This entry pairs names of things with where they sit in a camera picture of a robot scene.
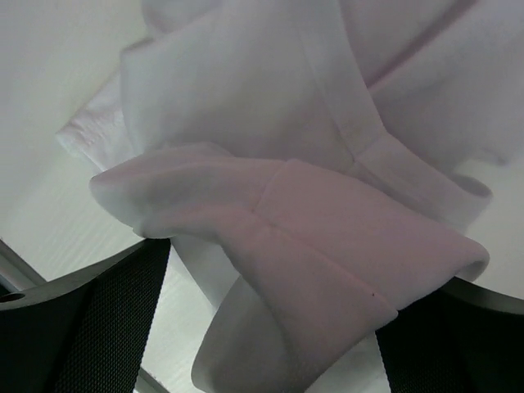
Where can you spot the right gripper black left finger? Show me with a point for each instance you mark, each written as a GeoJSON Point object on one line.
{"type": "Point", "coordinates": [85, 331]}

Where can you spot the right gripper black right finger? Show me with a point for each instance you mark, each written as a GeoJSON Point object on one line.
{"type": "Point", "coordinates": [461, 338]}

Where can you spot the white t shirt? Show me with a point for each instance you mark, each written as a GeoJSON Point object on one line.
{"type": "Point", "coordinates": [302, 157]}

